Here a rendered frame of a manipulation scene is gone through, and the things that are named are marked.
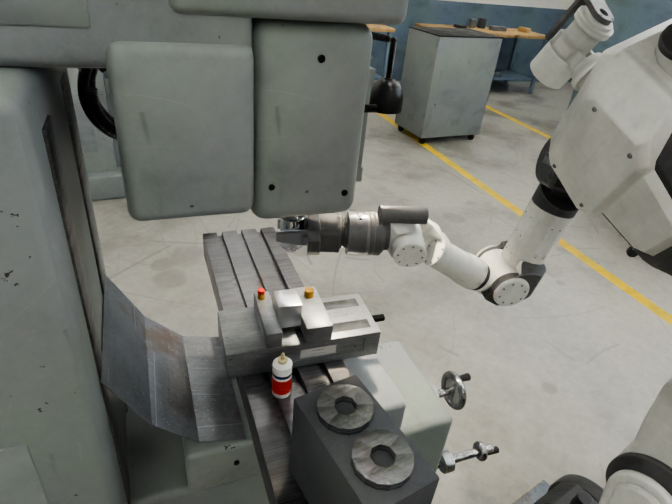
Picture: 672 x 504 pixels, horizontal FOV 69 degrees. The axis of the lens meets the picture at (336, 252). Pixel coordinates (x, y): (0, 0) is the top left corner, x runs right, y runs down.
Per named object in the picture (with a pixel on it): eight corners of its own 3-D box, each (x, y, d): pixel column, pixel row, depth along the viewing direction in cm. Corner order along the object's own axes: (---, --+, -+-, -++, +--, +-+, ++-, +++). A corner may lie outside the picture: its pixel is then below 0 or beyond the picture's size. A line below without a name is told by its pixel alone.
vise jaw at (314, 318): (313, 298, 120) (314, 285, 118) (332, 339, 108) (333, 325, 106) (289, 301, 118) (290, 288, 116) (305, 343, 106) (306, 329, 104)
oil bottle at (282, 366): (287, 382, 105) (290, 344, 99) (293, 396, 102) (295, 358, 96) (269, 386, 104) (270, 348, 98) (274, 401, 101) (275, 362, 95)
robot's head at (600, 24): (582, 76, 78) (566, 43, 82) (627, 31, 72) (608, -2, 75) (552, 68, 76) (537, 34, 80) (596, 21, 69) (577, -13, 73)
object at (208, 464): (348, 343, 147) (353, 312, 140) (401, 438, 120) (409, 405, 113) (174, 377, 130) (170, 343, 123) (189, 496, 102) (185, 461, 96)
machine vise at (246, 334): (355, 314, 127) (360, 279, 121) (377, 354, 115) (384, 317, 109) (218, 333, 116) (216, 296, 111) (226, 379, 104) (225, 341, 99)
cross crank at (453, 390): (451, 386, 157) (459, 359, 151) (471, 415, 148) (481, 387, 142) (407, 397, 152) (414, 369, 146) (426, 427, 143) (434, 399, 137)
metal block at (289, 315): (294, 309, 114) (295, 288, 111) (300, 325, 109) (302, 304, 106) (272, 312, 112) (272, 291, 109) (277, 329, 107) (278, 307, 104)
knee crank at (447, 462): (490, 443, 151) (495, 430, 148) (502, 460, 146) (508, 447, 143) (429, 461, 143) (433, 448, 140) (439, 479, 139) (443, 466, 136)
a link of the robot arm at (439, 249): (380, 220, 104) (426, 246, 110) (384, 249, 97) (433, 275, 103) (400, 200, 100) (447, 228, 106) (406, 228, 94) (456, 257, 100)
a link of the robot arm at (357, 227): (308, 196, 101) (366, 199, 102) (306, 237, 106) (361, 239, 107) (308, 226, 90) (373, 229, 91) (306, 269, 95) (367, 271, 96)
